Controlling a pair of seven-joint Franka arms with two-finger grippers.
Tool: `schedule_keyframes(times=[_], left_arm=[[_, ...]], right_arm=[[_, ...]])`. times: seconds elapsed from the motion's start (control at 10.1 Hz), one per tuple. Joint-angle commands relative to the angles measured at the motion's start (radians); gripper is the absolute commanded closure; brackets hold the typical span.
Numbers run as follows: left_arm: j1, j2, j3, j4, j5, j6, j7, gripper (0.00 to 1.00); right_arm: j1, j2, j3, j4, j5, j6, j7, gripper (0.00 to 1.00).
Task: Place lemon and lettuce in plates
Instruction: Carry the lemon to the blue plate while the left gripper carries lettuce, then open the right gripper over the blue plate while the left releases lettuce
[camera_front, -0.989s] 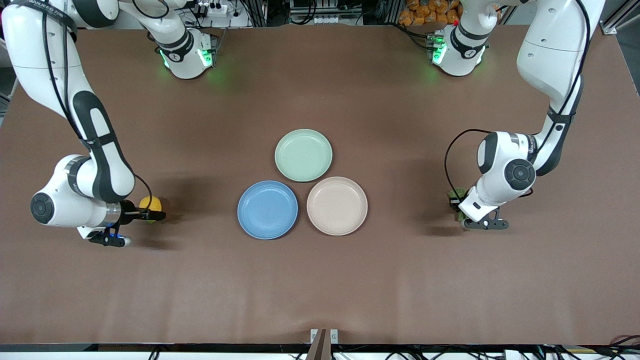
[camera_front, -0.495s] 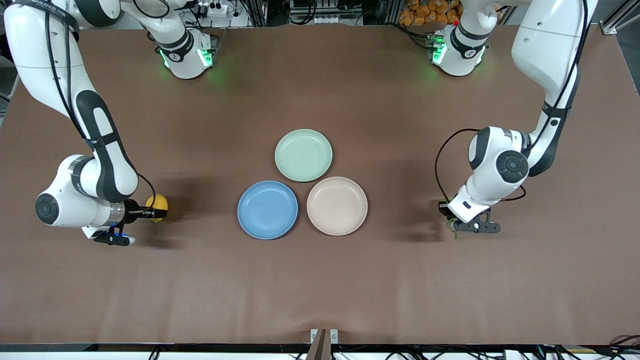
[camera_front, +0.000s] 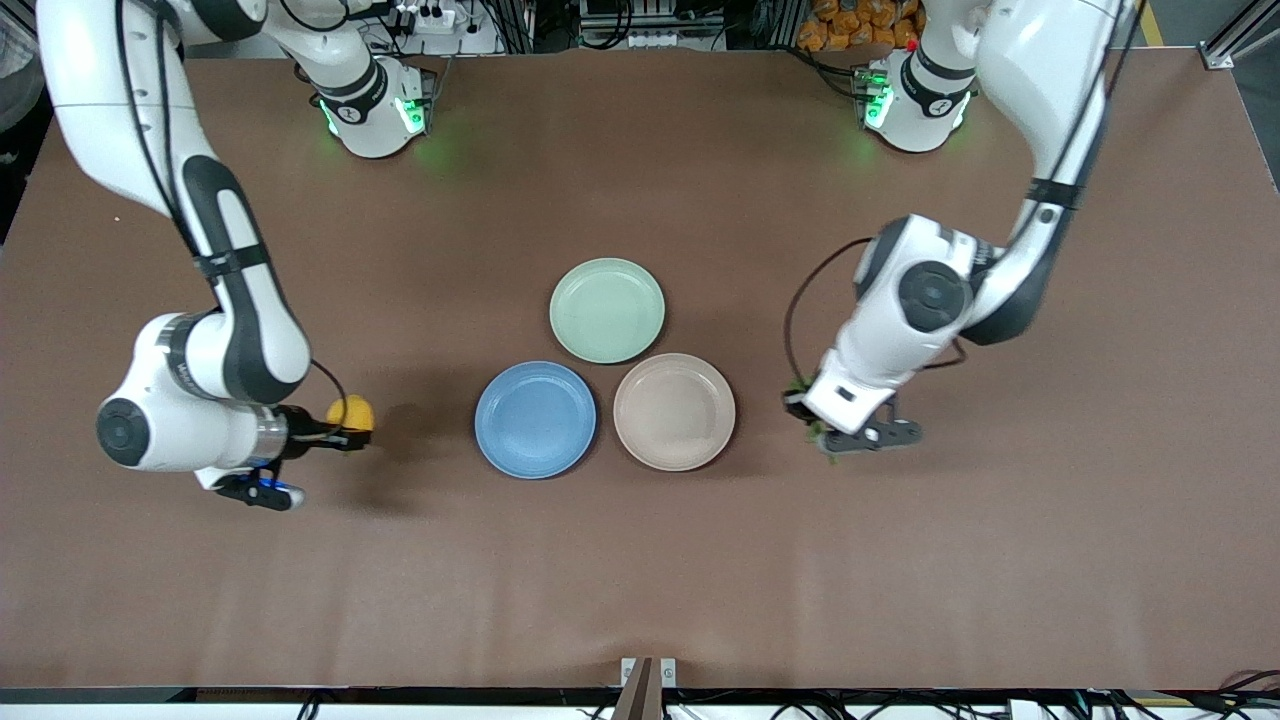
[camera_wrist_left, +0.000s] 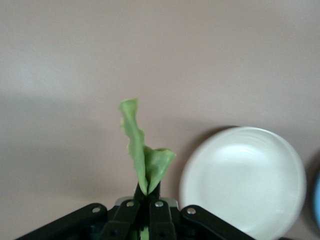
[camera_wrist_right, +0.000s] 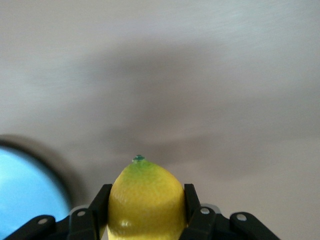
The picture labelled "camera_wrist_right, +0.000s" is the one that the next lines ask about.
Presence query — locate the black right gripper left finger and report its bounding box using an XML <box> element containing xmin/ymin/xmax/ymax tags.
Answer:
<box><xmin>3</xmin><ymin>183</ymin><xmax>113</xmax><ymax>240</ymax></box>

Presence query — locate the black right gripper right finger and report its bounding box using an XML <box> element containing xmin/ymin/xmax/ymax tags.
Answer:
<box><xmin>178</xmin><ymin>183</ymin><xmax>280</xmax><ymax>240</ymax></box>

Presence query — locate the yellow lemon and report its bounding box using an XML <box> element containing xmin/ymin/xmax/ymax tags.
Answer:
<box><xmin>106</xmin><ymin>154</ymin><xmax>189</xmax><ymax>240</ymax></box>

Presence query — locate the blue plate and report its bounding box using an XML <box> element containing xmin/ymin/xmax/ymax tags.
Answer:
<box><xmin>0</xmin><ymin>141</ymin><xmax>72</xmax><ymax>232</ymax></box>

